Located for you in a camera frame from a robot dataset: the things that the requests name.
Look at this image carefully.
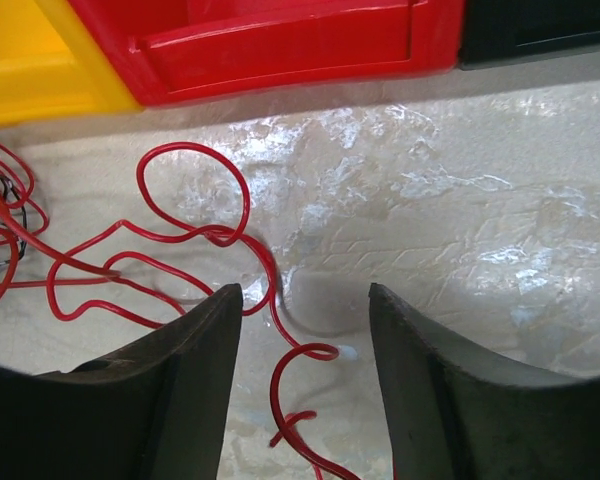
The red wire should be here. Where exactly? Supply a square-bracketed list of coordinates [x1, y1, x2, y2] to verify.
[0, 139, 341, 480]

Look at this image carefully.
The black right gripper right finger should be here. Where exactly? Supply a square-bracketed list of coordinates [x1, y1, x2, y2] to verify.
[369, 283, 600, 479]

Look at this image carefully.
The yellow plastic bin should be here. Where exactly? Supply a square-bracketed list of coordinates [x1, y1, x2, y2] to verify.
[0, 0, 140, 127]

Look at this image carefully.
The red plastic bin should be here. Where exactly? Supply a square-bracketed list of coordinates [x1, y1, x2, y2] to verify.
[72, 0, 465, 107]

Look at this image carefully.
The black plastic bin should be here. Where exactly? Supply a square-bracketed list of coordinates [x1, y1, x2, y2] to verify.
[459, 0, 600, 70]

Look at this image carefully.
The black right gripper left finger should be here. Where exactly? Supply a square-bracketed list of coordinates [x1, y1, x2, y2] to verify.
[0, 284, 243, 479]

